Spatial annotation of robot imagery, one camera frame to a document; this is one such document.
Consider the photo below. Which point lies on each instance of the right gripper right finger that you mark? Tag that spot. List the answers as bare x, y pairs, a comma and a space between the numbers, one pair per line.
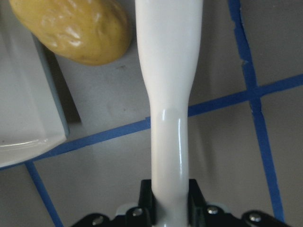
204, 214

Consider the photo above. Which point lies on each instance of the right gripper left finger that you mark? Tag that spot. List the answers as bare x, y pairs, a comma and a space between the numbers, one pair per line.
142, 215

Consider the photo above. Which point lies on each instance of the beige plastic dustpan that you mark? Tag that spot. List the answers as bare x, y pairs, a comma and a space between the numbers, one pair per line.
32, 121

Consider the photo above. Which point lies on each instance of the beige hand brush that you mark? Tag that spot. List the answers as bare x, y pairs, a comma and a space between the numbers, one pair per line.
168, 40

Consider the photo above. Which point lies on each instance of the yellow potato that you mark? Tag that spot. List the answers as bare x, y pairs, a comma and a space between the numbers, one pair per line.
90, 32

